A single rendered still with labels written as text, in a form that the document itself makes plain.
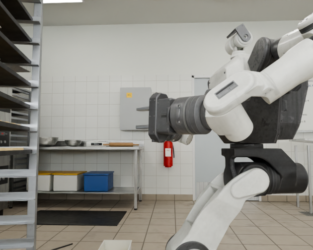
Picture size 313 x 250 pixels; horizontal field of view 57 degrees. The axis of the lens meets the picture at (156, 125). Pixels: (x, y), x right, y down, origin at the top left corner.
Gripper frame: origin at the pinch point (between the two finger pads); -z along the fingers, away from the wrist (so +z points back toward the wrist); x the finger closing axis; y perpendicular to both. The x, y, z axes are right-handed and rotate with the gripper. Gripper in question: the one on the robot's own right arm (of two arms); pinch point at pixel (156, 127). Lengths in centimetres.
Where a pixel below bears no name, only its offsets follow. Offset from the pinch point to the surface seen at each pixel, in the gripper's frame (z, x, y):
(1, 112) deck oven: 91, 35, -275
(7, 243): -33, -50, -44
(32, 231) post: -28, -46, -37
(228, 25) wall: 345, 230, -79
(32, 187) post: -30, -28, -38
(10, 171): -36, -23, -44
